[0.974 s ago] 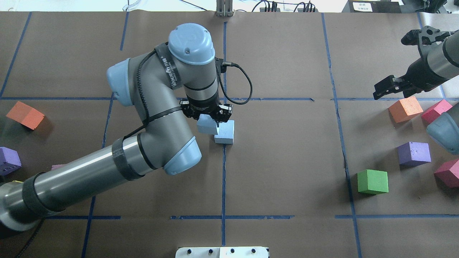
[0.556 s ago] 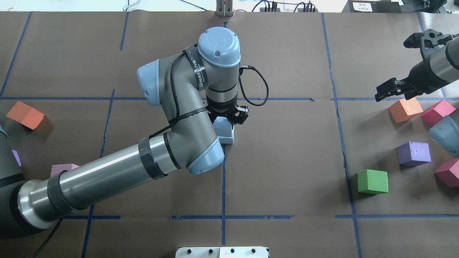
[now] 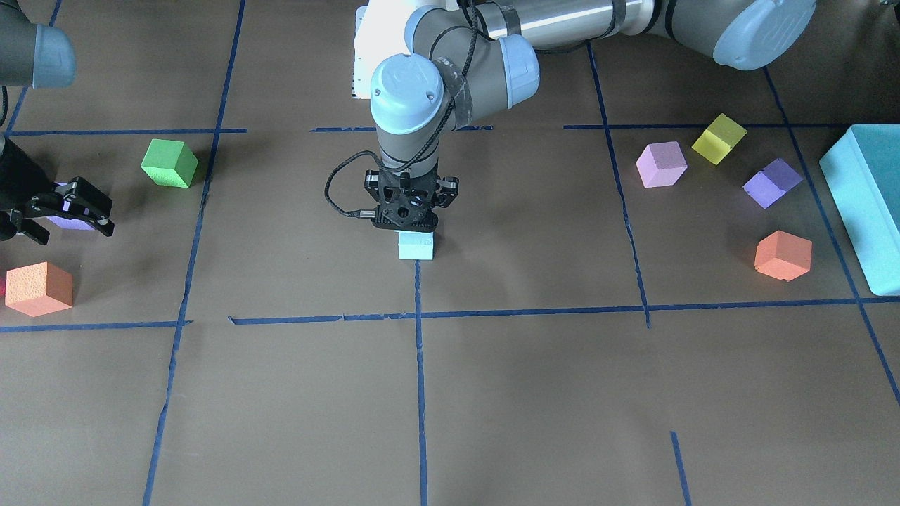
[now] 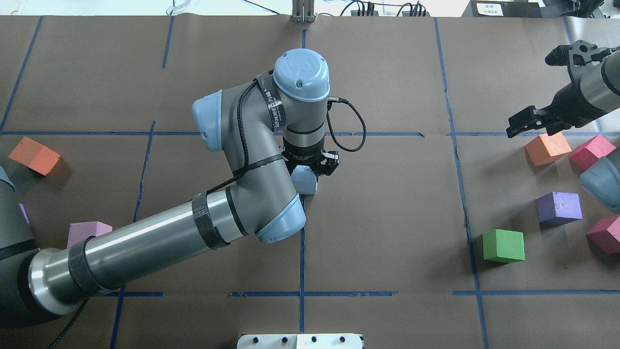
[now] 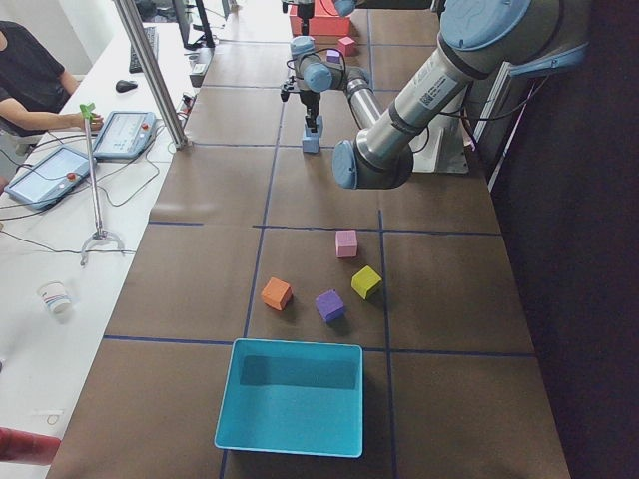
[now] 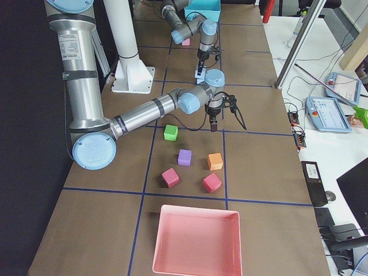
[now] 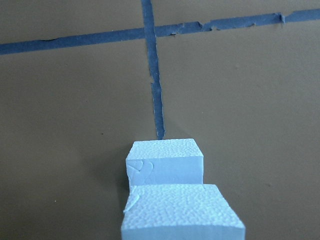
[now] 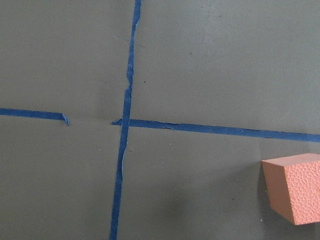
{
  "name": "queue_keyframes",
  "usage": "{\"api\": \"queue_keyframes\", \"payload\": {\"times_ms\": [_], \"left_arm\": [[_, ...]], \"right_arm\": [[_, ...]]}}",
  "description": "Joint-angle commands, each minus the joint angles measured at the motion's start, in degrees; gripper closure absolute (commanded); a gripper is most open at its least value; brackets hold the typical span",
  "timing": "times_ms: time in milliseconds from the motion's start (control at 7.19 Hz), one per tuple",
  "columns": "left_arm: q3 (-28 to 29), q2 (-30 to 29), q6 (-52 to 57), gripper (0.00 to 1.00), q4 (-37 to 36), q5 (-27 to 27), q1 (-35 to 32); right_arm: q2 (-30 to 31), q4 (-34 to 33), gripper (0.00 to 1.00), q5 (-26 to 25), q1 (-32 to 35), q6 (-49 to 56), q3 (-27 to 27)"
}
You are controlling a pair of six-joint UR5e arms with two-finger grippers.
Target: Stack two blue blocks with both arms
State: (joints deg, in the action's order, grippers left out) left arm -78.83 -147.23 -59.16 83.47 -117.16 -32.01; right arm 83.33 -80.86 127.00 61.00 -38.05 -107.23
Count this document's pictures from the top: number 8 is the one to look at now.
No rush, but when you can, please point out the brown paper table mat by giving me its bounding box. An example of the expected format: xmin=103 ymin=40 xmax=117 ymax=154
xmin=0 ymin=0 xmax=320 ymax=240

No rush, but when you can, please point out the blue vertical tape line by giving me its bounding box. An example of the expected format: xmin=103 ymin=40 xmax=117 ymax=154
xmin=109 ymin=0 xmax=142 ymax=240

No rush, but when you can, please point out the short blue tape line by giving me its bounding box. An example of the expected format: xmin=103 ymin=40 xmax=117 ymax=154
xmin=0 ymin=108 xmax=70 ymax=126

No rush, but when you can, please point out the right orange foam block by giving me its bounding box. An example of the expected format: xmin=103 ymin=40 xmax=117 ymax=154
xmin=261 ymin=153 xmax=320 ymax=226

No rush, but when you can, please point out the blue horizontal tape line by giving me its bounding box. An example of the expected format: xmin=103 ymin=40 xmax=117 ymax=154
xmin=111 ymin=118 xmax=320 ymax=143

